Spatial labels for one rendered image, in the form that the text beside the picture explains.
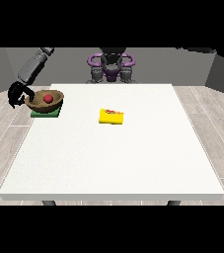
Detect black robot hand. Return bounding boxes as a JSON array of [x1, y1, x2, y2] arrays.
[[7, 80, 36, 110]]

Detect brown wooden bowl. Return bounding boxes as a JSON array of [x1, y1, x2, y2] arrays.
[[24, 89, 65, 114]]

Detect small red ball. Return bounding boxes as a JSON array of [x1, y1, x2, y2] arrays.
[[42, 93, 54, 104]]

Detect green square pad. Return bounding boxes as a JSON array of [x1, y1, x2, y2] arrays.
[[30, 105, 62, 119]]

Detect yellow cup with melon print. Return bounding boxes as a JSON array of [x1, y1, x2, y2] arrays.
[[99, 108, 125, 126]]

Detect grey robot trunk purple rings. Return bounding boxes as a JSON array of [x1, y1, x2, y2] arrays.
[[86, 47, 137, 85]]

